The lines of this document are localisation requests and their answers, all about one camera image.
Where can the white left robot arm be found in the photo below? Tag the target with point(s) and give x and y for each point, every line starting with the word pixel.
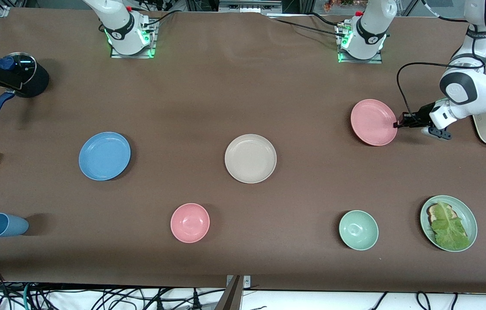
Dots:
pixel 471 90

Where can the dark slanted bar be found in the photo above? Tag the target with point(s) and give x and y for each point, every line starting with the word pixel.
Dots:
pixel 231 297

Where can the beige plate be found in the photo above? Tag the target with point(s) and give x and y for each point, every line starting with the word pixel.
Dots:
pixel 250 158

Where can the blue plastic cup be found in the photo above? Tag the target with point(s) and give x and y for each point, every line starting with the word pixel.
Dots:
pixel 6 225

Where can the toasted bread slice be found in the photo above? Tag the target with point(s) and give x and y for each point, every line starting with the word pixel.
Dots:
pixel 432 212

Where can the blue plate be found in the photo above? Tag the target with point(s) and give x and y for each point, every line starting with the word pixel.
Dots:
pixel 104 156

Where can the small metal bracket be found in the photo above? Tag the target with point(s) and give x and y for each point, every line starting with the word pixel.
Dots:
pixel 247 282

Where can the small pink bowl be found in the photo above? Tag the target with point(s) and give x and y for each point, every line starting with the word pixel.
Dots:
pixel 190 223

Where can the green lettuce leaf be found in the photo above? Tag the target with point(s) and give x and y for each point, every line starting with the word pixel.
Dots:
pixel 450 228

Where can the small green bowl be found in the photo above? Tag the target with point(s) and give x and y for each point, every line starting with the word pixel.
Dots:
pixel 358 230

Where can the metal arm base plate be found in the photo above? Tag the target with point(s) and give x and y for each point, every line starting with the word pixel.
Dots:
pixel 357 61
pixel 153 43

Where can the grey metal box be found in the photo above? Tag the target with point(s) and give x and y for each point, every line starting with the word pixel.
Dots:
pixel 249 5

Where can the green plate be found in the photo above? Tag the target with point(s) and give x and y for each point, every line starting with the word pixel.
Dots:
pixel 469 219

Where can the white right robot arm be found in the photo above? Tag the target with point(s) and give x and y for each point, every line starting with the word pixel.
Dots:
pixel 122 30

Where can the colourful toy food pile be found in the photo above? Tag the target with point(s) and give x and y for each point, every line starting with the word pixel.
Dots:
pixel 342 4

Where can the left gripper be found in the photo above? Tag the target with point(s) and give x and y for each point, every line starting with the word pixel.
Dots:
pixel 420 117

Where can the pink plate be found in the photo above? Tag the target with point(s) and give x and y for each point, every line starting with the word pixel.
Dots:
pixel 373 122

